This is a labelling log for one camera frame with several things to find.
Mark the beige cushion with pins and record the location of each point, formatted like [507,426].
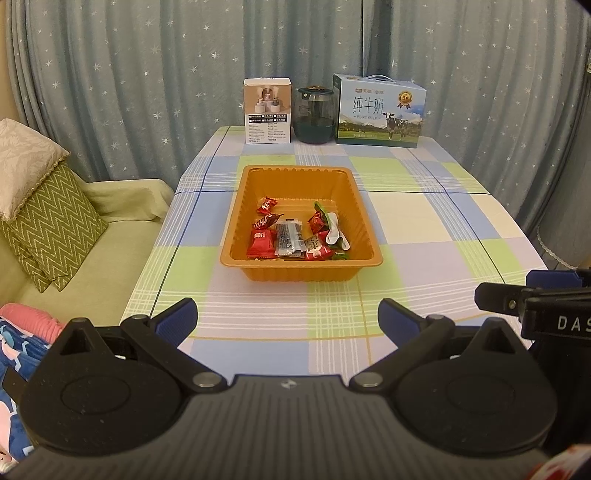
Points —
[27,161]

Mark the dark glass jar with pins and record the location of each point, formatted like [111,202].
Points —
[315,122]

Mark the lace-trimmed blue curtain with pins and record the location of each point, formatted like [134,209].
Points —
[568,240]

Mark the blue patterned blanket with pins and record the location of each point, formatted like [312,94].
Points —
[14,360]

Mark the orange plastic tray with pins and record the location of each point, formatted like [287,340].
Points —
[300,184]

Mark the small red candy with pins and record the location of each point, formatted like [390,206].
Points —
[268,205]

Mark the red snack packet white label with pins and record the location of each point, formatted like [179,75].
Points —
[261,243]

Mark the red twisted candy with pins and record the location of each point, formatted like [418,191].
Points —
[265,222]

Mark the checked tablecloth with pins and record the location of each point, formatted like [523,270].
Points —
[415,221]

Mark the star-print blue curtain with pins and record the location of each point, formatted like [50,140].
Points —
[138,69]

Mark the green zigzag cushion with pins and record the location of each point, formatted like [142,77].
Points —
[18,251]
[64,221]

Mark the white and green snack packet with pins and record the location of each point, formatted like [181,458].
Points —
[334,233]

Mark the small red snack packet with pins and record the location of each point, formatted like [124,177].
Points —
[318,222]

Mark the dark grey snack packet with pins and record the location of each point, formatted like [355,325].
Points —
[288,237]

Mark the blue milk carton box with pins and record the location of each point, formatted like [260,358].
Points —
[378,115]

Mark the white product box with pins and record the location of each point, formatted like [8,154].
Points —
[268,115]

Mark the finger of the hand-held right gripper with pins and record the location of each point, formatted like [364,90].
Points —
[551,278]
[498,299]

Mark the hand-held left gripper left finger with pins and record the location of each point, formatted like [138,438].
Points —
[178,321]

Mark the pink ribbed cloth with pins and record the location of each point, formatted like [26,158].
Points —
[32,321]

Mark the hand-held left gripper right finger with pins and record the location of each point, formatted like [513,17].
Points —
[399,323]

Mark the red patterned cloth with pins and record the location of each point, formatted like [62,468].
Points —
[563,468]

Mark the pale green sofa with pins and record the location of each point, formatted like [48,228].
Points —
[115,258]

